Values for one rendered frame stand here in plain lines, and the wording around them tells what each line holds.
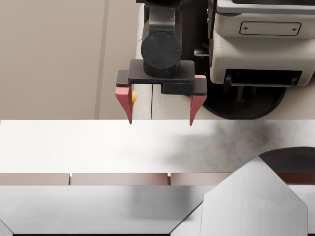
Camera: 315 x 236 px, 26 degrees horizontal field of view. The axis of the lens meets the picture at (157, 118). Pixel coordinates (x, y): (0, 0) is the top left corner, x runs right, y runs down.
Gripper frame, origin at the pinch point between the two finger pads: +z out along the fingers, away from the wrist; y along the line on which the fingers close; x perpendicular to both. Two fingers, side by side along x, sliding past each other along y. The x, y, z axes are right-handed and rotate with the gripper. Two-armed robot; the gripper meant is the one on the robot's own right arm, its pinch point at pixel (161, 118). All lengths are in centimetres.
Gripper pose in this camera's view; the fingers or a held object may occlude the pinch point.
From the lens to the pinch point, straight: 110.9
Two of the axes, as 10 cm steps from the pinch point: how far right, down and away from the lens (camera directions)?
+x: 0.3, -5.3, 8.5
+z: -0.1, 8.5, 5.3
